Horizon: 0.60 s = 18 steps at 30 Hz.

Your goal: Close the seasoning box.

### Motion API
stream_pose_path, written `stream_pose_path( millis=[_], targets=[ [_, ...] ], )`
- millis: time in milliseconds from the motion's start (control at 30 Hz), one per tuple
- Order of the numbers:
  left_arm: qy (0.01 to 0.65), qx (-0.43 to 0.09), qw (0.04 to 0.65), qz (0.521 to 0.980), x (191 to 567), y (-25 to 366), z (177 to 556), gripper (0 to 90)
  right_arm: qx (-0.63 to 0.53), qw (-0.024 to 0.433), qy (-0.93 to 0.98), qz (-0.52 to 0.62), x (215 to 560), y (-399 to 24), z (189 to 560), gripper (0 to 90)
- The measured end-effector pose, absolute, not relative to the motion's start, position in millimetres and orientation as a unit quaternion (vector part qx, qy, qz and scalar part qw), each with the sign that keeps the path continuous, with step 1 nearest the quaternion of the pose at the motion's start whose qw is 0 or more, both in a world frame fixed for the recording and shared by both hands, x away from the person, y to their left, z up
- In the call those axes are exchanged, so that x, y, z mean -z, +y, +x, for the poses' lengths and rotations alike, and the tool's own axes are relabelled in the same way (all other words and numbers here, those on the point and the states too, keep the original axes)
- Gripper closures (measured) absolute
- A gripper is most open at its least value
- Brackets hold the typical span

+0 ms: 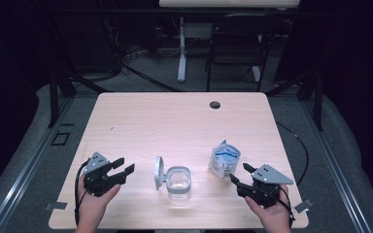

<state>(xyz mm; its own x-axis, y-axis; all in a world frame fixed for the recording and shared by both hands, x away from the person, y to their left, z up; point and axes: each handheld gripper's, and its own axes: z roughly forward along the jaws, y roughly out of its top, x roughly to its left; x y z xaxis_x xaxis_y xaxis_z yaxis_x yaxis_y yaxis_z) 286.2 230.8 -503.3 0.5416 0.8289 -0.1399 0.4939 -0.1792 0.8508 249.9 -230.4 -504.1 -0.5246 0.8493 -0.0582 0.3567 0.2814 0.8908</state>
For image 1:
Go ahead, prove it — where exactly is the thin black floor cable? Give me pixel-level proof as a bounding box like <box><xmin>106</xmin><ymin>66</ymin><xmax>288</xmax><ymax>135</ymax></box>
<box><xmin>275</xmin><ymin>120</ymin><xmax>310</xmax><ymax>187</ymax></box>

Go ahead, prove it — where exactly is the white and blue pouch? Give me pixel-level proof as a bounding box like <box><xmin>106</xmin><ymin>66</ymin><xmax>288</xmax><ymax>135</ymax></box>
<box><xmin>208</xmin><ymin>139</ymin><xmax>242</xmax><ymax>180</ymax></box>

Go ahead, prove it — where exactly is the person's right hand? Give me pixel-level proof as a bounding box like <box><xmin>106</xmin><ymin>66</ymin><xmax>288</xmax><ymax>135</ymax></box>
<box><xmin>245</xmin><ymin>183</ymin><xmax>293</xmax><ymax>233</ymax></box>

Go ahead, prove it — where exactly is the clear jar with white lid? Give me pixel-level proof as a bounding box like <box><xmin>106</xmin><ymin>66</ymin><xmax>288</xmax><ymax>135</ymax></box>
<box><xmin>153</xmin><ymin>155</ymin><xmax>192</xmax><ymax>204</ymax></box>

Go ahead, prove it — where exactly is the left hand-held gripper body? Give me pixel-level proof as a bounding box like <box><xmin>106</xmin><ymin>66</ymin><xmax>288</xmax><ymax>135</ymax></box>
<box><xmin>83</xmin><ymin>151</ymin><xmax>115</xmax><ymax>197</ymax></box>

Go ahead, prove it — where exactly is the black metal stand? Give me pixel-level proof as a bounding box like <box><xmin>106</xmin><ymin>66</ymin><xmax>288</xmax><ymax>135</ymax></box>
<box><xmin>47</xmin><ymin>69</ymin><xmax>115</xmax><ymax>128</ymax></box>
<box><xmin>265</xmin><ymin>69</ymin><xmax>324</xmax><ymax>132</ymax></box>

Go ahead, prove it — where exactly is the right hand-held gripper cable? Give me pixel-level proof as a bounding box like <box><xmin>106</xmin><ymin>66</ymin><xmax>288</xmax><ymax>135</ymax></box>
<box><xmin>271</xmin><ymin>185</ymin><xmax>296</xmax><ymax>227</ymax></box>

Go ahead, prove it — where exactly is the white desk with legs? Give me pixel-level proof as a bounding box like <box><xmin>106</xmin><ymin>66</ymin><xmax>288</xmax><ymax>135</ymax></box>
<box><xmin>158</xmin><ymin>0</ymin><xmax>300</xmax><ymax>83</ymax></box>

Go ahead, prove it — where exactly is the left hand-held gripper cable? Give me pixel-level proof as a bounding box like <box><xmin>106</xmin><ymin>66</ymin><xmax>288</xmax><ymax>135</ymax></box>
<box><xmin>74</xmin><ymin>159</ymin><xmax>90</xmax><ymax>226</ymax></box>

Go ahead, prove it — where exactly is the thick black floor cable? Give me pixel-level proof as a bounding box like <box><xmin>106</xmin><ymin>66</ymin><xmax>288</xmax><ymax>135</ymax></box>
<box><xmin>122</xmin><ymin>64</ymin><xmax>184</xmax><ymax>93</ymax></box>

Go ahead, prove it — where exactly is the hand-held gripper cable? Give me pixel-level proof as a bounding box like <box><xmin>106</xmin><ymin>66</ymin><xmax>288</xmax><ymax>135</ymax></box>
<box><xmin>74</xmin><ymin>159</ymin><xmax>90</xmax><ymax>226</ymax></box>
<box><xmin>271</xmin><ymin>185</ymin><xmax>296</xmax><ymax>227</ymax></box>

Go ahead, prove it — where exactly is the grey tape strip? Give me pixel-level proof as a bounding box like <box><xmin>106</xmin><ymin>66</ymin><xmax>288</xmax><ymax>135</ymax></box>
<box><xmin>44</xmin><ymin>201</ymin><xmax>68</xmax><ymax>212</ymax></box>
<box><xmin>292</xmin><ymin>198</ymin><xmax>315</xmax><ymax>214</ymax></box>

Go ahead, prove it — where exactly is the person's left hand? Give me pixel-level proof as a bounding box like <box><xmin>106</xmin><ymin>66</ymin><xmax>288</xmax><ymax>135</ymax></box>
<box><xmin>77</xmin><ymin>176</ymin><xmax>121</xmax><ymax>228</ymax></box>

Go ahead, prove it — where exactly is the aluminium floor rail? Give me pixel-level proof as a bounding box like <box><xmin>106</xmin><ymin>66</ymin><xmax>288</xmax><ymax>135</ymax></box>
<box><xmin>0</xmin><ymin>96</ymin><xmax>74</xmax><ymax>233</ymax></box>
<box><xmin>300</xmin><ymin>100</ymin><xmax>373</xmax><ymax>233</ymax></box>

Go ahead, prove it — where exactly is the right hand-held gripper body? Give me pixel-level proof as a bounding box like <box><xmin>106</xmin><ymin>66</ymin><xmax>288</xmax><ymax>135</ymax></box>
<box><xmin>237</xmin><ymin>163</ymin><xmax>294</xmax><ymax>209</ymax></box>

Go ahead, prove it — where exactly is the black folding chair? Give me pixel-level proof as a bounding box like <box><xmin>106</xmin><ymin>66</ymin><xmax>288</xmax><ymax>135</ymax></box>
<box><xmin>205</xmin><ymin>13</ymin><xmax>281</xmax><ymax>93</ymax></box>

